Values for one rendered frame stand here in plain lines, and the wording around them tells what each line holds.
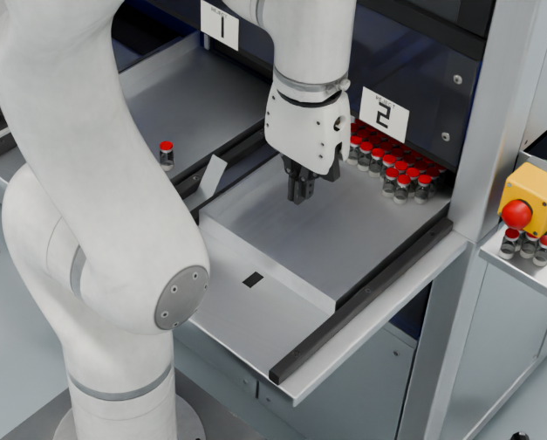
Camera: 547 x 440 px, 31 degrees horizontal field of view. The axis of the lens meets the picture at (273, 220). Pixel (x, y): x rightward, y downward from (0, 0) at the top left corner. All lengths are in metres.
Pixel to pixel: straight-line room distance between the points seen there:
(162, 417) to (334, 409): 0.94
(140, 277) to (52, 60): 0.24
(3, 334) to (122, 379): 1.50
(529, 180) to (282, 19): 0.50
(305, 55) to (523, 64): 0.36
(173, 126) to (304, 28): 0.66
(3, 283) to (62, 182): 1.82
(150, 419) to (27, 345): 1.40
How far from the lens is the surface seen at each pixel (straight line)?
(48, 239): 0.96
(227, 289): 1.41
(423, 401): 1.84
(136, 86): 1.76
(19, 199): 0.99
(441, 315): 1.66
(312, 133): 1.13
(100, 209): 0.86
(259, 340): 1.35
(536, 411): 2.47
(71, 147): 0.82
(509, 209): 1.40
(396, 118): 1.48
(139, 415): 1.12
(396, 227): 1.52
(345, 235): 1.49
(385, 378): 1.87
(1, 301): 2.62
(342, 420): 2.06
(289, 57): 1.08
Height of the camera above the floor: 1.93
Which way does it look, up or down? 44 degrees down
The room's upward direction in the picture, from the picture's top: 3 degrees clockwise
